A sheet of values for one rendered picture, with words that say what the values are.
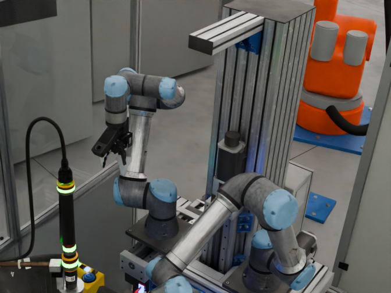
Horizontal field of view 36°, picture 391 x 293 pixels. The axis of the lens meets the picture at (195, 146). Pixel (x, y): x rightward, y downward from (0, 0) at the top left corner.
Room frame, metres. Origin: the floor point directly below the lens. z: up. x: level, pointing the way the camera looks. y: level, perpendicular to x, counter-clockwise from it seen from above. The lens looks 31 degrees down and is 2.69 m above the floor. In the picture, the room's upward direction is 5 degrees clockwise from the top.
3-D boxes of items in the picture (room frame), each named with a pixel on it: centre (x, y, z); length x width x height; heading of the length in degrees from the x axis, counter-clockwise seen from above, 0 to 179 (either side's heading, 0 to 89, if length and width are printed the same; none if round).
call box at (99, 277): (1.66, 0.40, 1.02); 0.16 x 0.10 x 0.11; 61
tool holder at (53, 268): (1.20, 0.33, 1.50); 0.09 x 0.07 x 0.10; 96
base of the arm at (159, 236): (2.01, 0.12, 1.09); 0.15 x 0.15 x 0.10
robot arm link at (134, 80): (1.89, 0.25, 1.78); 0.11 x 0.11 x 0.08; 82
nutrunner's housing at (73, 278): (1.21, 0.32, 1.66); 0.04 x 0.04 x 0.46
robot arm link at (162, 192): (2.01, 0.12, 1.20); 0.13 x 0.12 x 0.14; 82
